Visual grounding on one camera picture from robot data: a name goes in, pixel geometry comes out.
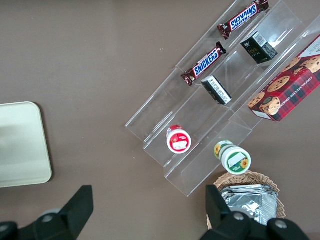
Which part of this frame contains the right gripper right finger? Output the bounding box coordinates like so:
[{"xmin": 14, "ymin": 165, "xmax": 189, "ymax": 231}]
[{"xmin": 199, "ymin": 184, "xmax": 253, "ymax": 240}]

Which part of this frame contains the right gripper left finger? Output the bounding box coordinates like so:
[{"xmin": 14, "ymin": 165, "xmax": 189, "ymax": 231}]
[{"xmin": 16, "ymin": 185, "xmax": 95, "ymax": 240}]

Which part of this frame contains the light tan wicker basket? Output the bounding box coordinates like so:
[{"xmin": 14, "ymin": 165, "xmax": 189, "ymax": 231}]
[{"xmin": 206, "ymin": 170, "xmax": 286, "ymax": 231}]

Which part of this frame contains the cream plastic tray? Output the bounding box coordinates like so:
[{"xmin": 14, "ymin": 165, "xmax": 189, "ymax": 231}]
[{"xmin": 0, "ymin": 101, "xmax": 53, "ymax": 189}]

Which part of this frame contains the silver foil packet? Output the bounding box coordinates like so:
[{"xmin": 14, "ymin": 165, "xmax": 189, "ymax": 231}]
[
  {"xmin": 224, "ymin": 192, "xmax": 278, "ymax": 227},
  {"xmin": 218, "ymin": 184, "xmax": 280, "ymax": 200}
]

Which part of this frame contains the green-lidded sunflower cup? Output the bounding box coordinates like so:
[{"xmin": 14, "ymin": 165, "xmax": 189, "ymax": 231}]
[{"xmin": 213, "ymin": 140, "xmax": 252, "ymax": 175}]

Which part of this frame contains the red-lidded small cup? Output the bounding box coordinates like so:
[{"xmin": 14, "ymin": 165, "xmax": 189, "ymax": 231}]
[{"xmin": 165, "ymin": 124, "xmax": 193, "ymax": 154}]

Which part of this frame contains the clear acrylic stepped display stand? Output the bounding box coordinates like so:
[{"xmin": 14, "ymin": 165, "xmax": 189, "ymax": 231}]
[{"xmin": 124, "ymin": 0, "xmax": 320, "ymax": 198}]

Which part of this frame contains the small black carton box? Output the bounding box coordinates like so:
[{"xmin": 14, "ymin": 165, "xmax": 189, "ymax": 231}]
[
  {"xmin": 240, "ymin": 31, "xmax": 279, "ymax": 65},
  {"xmin": 200, "ymin": 75, "xmax": 233, "ymax": 106}
]

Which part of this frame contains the red tartan cookie box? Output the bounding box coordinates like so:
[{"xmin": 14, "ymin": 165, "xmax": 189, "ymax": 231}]
[{"xmin": 246, "ymin": 34, "xmax": 320, "ymax": 123}]

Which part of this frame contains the Snickers chocolate bar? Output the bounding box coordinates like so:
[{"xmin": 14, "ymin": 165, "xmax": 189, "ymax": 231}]
[
  {"xmin": 181, "ymin": 41, "xmax": 227, "ymax": 87},
  {"xmin": 216, "ymin": 0, "xmax": 270, "ymax": 41}
]

